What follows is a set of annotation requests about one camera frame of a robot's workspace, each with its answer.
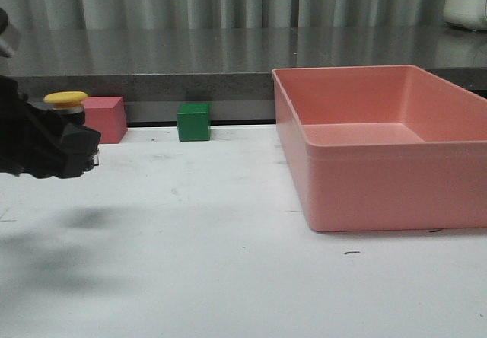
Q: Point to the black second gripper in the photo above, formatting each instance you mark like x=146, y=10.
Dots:
x=29, y=137

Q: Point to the yellow push button switch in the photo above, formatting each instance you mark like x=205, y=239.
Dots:
x=78, y=142

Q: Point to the pink cube block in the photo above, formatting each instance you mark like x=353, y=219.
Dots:
x=107, y=116

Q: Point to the grey curtain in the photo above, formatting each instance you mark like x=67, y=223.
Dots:
x=219, y=14

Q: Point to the green cube block centre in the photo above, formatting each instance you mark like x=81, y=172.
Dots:
x=193, y=122

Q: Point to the pink plastic bin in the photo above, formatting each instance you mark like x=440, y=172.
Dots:
x=382, y=148

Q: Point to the white appliance in background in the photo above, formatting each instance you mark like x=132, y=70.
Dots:
x=468, y=14

